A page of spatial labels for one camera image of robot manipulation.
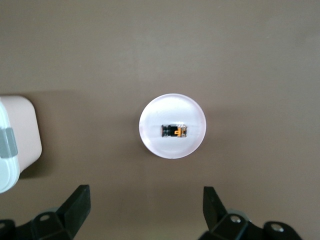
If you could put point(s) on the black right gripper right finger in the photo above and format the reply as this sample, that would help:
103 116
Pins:
215 217

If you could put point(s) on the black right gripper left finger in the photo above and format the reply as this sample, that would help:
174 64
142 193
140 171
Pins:
70 215

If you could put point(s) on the black orange toy car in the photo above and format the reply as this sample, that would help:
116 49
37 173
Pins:
170 130

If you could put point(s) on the pink round plate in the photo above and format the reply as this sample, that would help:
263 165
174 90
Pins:
172 110

